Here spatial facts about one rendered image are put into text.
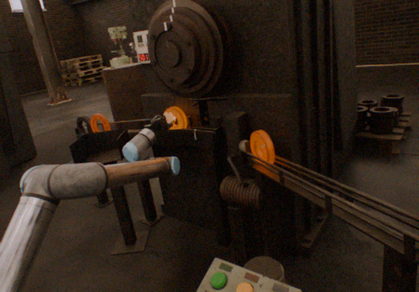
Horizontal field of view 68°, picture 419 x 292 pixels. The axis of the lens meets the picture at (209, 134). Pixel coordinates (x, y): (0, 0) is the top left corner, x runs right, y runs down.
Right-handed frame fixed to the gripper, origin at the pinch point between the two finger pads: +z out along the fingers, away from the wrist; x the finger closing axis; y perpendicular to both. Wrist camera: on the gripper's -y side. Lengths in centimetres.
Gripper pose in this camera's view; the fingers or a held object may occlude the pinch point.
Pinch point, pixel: (174, 116)
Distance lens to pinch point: 175.5
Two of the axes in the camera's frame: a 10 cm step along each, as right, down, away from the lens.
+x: -8.0, -0.7, 5.9
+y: -3.0, -8.1, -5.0
